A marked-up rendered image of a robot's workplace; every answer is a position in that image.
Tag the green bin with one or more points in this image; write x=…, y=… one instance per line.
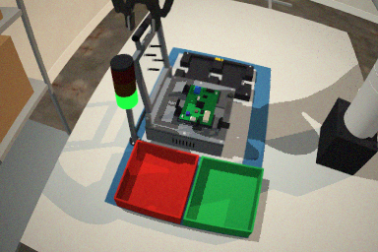
x=226, y=197

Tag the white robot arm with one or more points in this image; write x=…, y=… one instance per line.
x=361, y=117

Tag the green circuit board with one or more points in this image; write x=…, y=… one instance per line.
x=200, y=104

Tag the red bin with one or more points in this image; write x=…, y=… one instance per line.
x=157, y=178

